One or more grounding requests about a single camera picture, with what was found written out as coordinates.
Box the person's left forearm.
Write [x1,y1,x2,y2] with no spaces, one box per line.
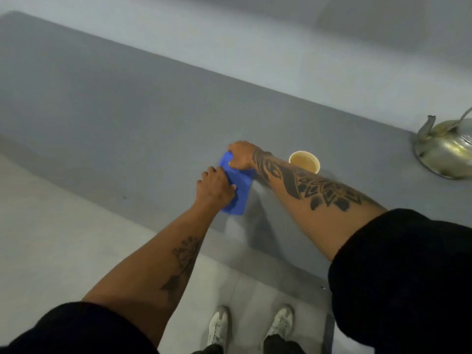
[82,202,222,348]

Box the white shoe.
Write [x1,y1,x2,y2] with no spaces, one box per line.
[265,304,295,342]
[206,305,231,348]

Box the blue cloth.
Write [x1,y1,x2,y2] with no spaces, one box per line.
[217,150,256,216]

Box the person's right forearm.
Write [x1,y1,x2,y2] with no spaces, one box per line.
[252,149,388,263]

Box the person's right hand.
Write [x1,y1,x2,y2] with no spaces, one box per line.
[227,140,263,172]

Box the black sleeve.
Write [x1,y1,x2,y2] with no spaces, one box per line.
[0,301,160,354]
[327,208,472,354]

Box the cream paper cup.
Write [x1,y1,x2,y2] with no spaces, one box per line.
[288,150,321,175]

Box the black right sleeve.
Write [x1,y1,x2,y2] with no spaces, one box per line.
[327,208,472,354]

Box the white left shoe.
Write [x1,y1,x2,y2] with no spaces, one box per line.
[206,305,231,348]

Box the person's left hand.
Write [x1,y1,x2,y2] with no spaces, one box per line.
[194,166,237,213]

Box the black left sleeve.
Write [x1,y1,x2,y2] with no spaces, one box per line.
[0,301,160,354]

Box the grey countertop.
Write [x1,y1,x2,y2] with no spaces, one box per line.
[0,10,472,311]

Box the tarnished metal kettle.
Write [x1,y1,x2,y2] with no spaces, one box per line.
[411,106,472,181]

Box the white right shoe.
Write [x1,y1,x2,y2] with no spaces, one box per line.
[265,304,295,342]

